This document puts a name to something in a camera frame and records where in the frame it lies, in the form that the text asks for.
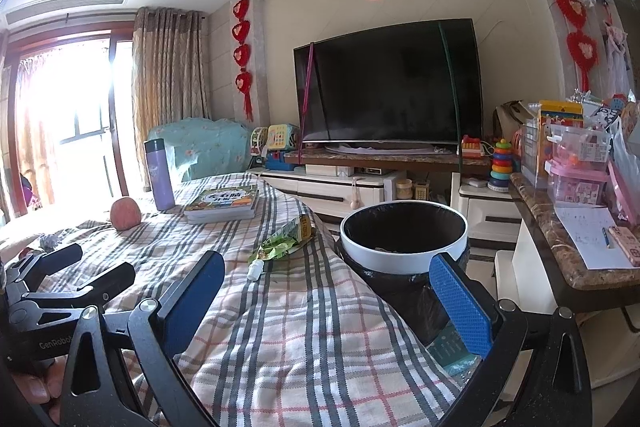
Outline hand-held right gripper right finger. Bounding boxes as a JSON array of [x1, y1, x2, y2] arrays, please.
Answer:
[[429, 253, 595, 427]]

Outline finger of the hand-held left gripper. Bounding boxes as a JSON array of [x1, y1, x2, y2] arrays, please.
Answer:
[[5, 243, 84, 294], [25, 262, 138, 311]]

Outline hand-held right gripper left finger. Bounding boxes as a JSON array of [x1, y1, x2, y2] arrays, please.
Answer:
[[60, 251, 227, 427]]

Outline round white rimmed trash bin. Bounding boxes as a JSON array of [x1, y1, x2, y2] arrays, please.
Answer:
[[334, 200, 472, 344]]

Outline green drink pouch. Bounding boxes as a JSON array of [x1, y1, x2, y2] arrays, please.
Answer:
[[247, 214, 317, 282]]

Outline person's left hand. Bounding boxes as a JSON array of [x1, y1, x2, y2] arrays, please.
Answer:
[[17, 356, 67, 414]]

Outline teal foil packet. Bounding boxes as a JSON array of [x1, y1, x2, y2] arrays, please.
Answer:
[[426, 321, 482, 376]]

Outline reddish apple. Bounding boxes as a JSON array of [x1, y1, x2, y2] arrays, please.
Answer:
[[109, 196, 143, 233]]

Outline brown marble counter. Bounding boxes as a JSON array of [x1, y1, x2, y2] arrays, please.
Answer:
[[509, 171, 640, 314]]

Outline green children's book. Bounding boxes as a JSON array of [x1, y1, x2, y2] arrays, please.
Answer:
[[183, 184, 261, 224]]

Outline beige patterned curtain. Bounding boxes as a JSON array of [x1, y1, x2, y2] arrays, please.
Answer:
[[131, 6, 212, 194], [0, 49, 52, 225]]

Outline purple thermos bottle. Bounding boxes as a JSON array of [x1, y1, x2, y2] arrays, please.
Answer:
[[143, 137, 177, 212]]

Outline white paper sheet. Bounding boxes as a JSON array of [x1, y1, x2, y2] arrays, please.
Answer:
[[554, 205, 634, 271]]

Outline teal floral cloth cover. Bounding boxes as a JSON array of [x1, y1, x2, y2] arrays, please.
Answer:
[[148, 116, 254, 182]]

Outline red toy telephone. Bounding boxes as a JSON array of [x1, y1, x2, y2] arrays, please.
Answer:
[[460, 135, 484, 158]]

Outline brown wooden television shelf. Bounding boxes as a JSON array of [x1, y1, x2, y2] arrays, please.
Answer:
[[284, 146, 494, 168]]

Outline blue toy cash register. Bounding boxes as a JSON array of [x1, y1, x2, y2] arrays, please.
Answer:
[[264, 150, 301, 172]]

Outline white television cabinet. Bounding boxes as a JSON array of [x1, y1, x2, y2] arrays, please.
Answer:
[[249, 164, 527, 249]]

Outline toy ferris wheel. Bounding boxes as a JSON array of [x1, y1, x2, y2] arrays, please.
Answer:
[[249, 126, 269, 158]]

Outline pink phone case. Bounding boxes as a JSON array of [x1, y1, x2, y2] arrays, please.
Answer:
[[610, 225, 640, 268]]

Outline clear pink plastic boxes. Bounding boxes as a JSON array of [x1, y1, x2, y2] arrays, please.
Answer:
[[544, 123, 614, 206]]

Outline colourful toy phone board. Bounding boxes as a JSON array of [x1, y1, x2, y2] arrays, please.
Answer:
[[266, 124, 297, 154]]

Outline brown bag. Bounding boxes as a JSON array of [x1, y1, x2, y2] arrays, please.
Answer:
[[494, 101, 534, 144]]

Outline yellow box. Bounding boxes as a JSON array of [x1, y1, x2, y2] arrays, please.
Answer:
[[538, 100, 586, 128]]

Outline black flat television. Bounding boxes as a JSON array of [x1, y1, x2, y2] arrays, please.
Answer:
[[293, 18, 485, 144]]

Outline red heart hanging decoration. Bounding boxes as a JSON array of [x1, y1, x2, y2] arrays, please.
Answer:
[[230, 0, 255, 122], [524, 0, 602, 94]]

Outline ceiling air vent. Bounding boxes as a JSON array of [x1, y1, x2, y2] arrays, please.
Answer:
[[1, 0, 129, 16]]

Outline rainbow stacking ring toy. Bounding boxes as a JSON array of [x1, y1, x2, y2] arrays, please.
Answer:
[[488, 139, 519, 194]]

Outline window with brown frame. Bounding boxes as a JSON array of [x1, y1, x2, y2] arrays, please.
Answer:
[[0, 31, 137, 219]]

